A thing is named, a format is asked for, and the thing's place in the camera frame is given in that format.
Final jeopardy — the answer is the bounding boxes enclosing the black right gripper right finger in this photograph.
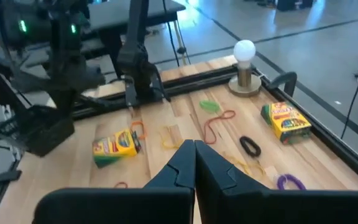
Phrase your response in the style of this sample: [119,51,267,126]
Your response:
[194,139,358,224]

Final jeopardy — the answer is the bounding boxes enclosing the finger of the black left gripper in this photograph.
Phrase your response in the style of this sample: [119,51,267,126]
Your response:
[50,91,64,110]
[63,91,77,110]

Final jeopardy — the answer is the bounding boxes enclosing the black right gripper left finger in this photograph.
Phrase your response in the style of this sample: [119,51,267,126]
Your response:
[32,139,196,224]

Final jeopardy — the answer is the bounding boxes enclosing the purple spiral wrist coil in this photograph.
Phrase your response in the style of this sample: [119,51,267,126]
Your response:
[275,173,307,191]

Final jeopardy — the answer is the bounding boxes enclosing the black plastic mesh basket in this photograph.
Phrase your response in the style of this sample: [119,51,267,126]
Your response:
[0,105,76,157]

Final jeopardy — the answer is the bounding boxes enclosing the yellow rubber band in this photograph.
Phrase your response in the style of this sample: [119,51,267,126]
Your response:
[159,125,183,150]
[224,154,266,177]

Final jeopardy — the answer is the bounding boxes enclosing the yellow crayon box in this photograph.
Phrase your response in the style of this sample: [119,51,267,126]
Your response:
[92,128,143,169]
[260,101,313,145]

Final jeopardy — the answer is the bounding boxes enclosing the black spiral wrist coil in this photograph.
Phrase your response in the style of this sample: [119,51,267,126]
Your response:
[239,135,262,158]

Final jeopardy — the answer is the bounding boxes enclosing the green spiral wrist coil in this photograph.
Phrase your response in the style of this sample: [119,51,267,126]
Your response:
[199,100,221,114]

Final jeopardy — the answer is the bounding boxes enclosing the dark grey desk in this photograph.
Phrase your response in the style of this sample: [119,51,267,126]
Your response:
[82,0,186,60]

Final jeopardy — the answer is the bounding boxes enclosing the orange rubber band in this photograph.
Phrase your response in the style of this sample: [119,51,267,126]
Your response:
[129,120,148,141]

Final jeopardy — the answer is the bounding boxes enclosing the black table clamp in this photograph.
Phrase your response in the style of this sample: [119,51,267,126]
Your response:
[267,71,298,98]
[0,169,22,190]

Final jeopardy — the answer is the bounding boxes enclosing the black knob on thin stand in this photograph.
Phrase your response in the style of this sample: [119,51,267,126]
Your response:
[166,0,193,67]

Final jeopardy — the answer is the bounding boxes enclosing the white bulb table lamp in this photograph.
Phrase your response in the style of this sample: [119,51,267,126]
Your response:
[227,39,262,98]

